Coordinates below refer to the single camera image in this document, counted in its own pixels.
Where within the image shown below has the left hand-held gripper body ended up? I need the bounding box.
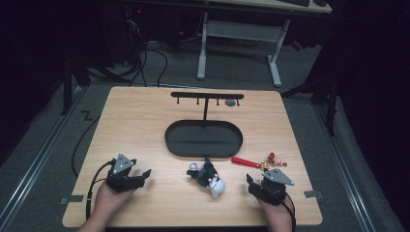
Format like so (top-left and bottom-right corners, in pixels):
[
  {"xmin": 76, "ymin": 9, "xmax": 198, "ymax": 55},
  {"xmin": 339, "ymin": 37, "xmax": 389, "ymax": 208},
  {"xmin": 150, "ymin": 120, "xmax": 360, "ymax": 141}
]
[{"xmin": 105, "ymin": 153, "xmax": 145, "ymax": 194}]

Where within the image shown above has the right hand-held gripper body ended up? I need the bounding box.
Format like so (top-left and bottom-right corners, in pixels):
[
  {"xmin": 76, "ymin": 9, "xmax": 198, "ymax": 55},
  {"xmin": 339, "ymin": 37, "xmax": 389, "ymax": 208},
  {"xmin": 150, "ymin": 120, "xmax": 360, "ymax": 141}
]
[{"xmin": 254, "ymin": 167, "xmax": 296, "ymax": 206}]

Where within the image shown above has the person's right hand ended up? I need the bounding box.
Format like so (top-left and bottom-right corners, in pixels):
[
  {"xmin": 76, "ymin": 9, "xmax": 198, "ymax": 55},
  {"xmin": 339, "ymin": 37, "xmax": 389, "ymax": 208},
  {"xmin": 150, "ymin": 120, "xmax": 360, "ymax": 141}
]
[{"xmin": 256, "ymin": 194, "xmax": 294, "ymax": 226}]

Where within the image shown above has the person's left hand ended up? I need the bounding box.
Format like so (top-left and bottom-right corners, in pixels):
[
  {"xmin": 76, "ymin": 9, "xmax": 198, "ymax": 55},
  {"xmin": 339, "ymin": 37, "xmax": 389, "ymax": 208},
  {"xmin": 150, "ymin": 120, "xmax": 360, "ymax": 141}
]
[{"xmin": 94, "ymin": 182, "xmax": 137, "ymax": 220}]

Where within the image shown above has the grey tape piece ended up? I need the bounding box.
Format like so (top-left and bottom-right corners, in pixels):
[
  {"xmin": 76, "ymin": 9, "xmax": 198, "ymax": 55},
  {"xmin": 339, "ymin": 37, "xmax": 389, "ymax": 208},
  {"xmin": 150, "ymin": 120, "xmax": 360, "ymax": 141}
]
[
  {"xmin": 59, "ymin": 194, "xmax": 85, "ymax": 206},
  {"xmin": 304, "ymin": 189, "xmax": 324, "ymax": 199}
]

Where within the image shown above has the black key rack with tray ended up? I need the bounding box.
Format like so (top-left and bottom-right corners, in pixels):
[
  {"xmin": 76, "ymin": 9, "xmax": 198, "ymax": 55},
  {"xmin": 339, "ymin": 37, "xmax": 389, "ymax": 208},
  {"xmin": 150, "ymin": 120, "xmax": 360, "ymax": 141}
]
[{"xmin": 163, "ymin": 91, "xmax": 245, "ymax": 160}]

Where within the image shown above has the black metal stand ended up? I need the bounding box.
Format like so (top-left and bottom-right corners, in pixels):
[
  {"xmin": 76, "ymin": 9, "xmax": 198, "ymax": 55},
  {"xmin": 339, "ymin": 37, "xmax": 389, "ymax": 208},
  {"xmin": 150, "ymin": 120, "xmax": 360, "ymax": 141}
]
[
  {"xmin": 279, "ymin": 72, "xmax": 340, "ymax": 137},
  {"xmin": 60, "ymin": 52, "xmax": 130, "ymax": 116}
]

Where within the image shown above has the white-legged wooden desk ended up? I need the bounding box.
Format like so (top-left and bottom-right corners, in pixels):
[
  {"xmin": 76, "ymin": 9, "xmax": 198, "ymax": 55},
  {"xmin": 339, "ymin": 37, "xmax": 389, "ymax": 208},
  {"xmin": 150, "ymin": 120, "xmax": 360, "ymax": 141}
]
[{"xmin": 195, "ymin": 0, "xmax": 333, "ymax": 88}]

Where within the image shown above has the red strap figure keychain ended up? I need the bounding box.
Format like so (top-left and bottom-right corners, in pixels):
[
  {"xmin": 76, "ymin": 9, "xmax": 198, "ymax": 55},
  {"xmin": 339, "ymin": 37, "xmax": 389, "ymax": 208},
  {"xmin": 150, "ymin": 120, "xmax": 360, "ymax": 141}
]
[{"xmin": 230, "ymin": 152, "xmax": 288, "ymax": 171}]

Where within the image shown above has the right hand-held gripper cable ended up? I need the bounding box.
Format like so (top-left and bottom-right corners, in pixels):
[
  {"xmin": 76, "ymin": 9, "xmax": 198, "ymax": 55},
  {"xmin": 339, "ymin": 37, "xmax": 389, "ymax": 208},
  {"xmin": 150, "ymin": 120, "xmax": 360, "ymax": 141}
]
[{"xmin": 264, "ymin": 185, "xmax": 298, "ymax": 232}]

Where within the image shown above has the hand-held gripper cable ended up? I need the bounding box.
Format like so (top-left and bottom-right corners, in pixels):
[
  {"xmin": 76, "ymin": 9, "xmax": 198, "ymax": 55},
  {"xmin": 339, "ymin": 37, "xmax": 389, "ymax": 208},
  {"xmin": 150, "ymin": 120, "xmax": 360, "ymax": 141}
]
[
  {"xmin": 85, "ymin": 159, "xmax": 117, "ymax": 221},
  {"xmin": 264, "ymin": 185, "xmax": 298, "ymax": 232}
]

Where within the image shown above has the left hand-held gripper cable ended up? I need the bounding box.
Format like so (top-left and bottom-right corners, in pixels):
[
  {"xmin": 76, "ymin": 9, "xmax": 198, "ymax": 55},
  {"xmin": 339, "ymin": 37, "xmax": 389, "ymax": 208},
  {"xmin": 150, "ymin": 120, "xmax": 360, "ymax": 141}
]
[{"xmin": 85, "ymin": 159, "xmax": 117, "ymax": 221}]

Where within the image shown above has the black and white plush keychain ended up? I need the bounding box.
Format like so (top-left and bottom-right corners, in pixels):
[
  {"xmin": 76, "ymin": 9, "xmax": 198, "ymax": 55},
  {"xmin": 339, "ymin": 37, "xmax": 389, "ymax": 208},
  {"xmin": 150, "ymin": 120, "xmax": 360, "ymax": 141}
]
[{"xmin": 186, "ymin": 157, "xmax": 226, "ymax": 199}]

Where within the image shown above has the black floor cable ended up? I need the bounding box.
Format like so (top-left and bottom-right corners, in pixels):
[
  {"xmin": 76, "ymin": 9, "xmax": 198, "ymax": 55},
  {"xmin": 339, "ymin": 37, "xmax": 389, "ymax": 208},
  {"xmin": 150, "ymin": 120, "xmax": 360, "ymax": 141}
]
[{"xmin": 71, "ymin": 115, "xmax": 102, "ymax": 179}]

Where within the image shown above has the metal floor rail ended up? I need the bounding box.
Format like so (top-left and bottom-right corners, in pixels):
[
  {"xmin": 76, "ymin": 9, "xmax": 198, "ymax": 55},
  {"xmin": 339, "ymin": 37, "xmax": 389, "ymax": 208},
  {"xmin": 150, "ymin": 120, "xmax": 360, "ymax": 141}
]
[
  {"xmin": 0, "ymin": 86, "xmax": 85, "ymax": 224},
  {"xmin": 313, "ymin": 103, "xmax": 377, "ymax": 232}
]

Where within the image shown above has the bundle of black cables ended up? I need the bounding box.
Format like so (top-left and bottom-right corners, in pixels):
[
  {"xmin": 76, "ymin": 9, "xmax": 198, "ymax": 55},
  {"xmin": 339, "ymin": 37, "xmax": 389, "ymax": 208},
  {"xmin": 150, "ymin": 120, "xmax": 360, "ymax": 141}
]
[{"xmin": 124, "ymin": 6, "xmax": 169, "ymax": 88}]

